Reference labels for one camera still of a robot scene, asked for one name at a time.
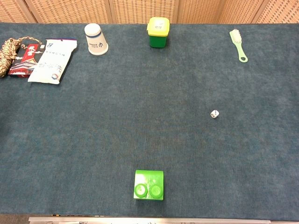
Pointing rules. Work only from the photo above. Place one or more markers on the green box with yellow lid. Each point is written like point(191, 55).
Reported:
point(158, 32)

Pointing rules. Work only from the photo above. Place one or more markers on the green plastic block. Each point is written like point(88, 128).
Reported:
point(149, 185)

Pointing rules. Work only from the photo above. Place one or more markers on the white paper cup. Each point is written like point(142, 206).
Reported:
point(95, 40)

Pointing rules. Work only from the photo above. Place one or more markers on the white plastic pouch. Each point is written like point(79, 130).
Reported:
point(53, 61)

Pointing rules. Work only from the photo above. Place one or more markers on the red and black box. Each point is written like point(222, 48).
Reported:
point(23, 61)

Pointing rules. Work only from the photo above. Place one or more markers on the teal tablecloth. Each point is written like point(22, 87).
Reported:
point(116, 116)

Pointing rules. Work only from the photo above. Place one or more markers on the small white die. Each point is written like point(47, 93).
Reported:
point(214, 114)

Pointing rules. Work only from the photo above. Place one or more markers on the light green brush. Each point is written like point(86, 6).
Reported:
point(238, 45)

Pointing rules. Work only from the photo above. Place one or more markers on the woven folding screen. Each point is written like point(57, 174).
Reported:
point(144, 10)

